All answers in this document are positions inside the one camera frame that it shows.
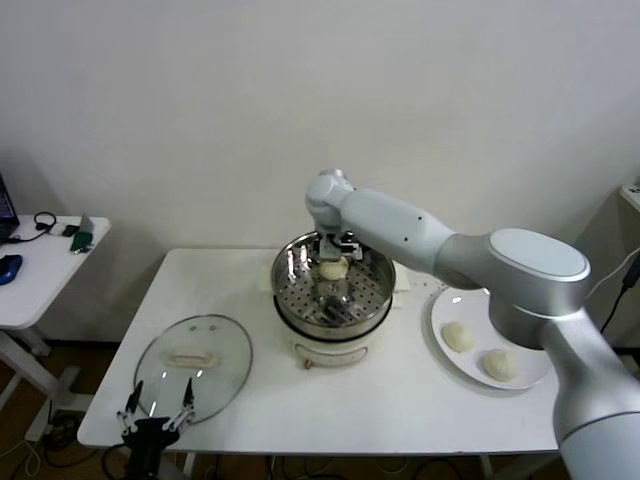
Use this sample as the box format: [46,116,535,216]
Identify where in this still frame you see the white electric cooking pot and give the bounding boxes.
[257,264,412,372]

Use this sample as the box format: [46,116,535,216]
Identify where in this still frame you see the white wall cable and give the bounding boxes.
[587,247,640,297]

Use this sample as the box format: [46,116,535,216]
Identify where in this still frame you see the black laptop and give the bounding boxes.
[0,169,22,246]

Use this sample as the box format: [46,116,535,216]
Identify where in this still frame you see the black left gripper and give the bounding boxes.
[116,377,197,480]

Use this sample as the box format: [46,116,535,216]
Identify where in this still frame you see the blue computer mouse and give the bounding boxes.
[0,254,25,287]

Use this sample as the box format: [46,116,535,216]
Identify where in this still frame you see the white steamed baozi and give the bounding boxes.
[319,257,349,282]
[441,321,477,353]
[480,348,521,385]

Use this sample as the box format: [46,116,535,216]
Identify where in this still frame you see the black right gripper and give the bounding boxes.
[339,230,365,261]

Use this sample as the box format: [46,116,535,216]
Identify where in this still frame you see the green and grey holder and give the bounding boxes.
[69,214,96,256]

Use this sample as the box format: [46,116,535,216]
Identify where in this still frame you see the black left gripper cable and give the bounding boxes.
[102,444,131,480]

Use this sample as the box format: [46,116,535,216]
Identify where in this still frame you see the round glass pot lid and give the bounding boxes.
[133,313,254,426]

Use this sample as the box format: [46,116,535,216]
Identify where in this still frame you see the white side table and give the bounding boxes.
[0,215,112,444]

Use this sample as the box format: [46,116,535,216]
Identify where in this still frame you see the black adapter with cable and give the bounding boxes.
[598,257,640,335]

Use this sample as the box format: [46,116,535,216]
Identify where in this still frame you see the perforated steel steamer basket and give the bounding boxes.
[271,230,396,341]

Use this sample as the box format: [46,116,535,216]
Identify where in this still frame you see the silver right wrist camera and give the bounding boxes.
[317,233,342,262]

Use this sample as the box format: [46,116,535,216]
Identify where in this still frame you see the white oval plate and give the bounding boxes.
[423,287,554,392]

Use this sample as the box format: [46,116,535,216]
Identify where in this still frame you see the black headphones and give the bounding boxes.
[4,212,59,246]

